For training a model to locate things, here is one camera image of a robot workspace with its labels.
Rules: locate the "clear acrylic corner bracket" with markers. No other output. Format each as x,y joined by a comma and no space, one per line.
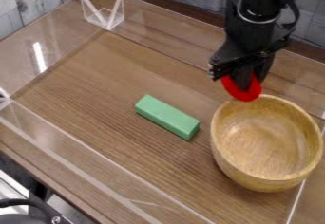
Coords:
105,18

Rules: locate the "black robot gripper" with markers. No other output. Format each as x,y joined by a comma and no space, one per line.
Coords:
247,53

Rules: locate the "red toy fruit green stem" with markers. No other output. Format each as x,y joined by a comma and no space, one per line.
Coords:
244,95

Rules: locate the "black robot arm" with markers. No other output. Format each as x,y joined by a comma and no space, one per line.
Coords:
259,26

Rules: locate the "wooden bowl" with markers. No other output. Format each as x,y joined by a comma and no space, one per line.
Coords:
267,143

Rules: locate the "black metal bracket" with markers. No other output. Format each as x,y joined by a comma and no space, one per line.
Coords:
45,212

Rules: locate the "green rectangular block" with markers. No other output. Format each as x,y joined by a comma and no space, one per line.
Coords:
168,117

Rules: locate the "clear acrylic tray wall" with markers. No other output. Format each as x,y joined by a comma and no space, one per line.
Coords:
72,79

